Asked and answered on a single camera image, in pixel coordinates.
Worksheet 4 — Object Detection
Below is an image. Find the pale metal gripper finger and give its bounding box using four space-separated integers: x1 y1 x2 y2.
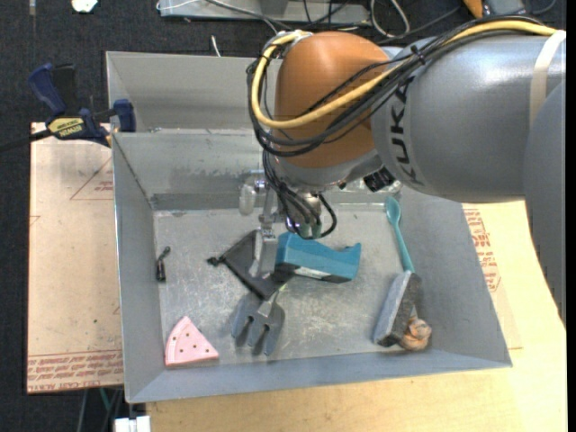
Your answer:
262 236 278 277
253 235 265 279

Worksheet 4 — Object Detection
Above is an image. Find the dark grey flat triangle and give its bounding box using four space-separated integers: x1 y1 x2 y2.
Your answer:
206 229 294 301

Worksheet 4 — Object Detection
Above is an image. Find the grey toy fork head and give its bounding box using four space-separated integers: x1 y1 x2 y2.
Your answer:
229 285 286 357

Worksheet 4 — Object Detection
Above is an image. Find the grey metal bin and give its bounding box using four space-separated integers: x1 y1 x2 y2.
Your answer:
105 50 513 405

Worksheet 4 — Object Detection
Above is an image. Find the pink triangular sanding pad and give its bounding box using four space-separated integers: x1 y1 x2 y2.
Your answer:
164 315 221 369

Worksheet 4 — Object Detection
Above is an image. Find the teal plastic spoon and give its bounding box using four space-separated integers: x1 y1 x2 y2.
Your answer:
384 195 416 275

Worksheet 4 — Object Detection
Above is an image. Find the small orange toy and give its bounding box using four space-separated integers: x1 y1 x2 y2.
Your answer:
399 318 434 352

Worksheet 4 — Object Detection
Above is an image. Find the brown cardboard board red print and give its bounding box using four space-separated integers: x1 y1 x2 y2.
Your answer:
26 121 524 396

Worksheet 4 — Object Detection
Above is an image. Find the black cylinder on white bracket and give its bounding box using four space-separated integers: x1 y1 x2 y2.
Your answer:
362 166 403 195

